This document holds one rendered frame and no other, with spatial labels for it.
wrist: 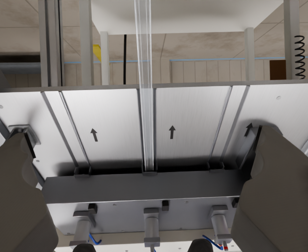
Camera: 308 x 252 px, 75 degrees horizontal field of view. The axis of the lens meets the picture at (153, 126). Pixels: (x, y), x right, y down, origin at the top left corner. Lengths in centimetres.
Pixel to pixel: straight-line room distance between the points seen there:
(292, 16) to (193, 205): 67
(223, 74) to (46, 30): 339
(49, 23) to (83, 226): 45
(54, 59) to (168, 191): 40
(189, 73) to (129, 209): 335
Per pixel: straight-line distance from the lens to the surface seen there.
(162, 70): 340
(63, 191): 36
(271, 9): 97
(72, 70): 375
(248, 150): 33
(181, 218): 39
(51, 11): 60
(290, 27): 82
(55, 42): 56
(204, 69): 369
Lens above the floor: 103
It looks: 1 degrees up
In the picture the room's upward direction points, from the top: 178 degrees clockwise
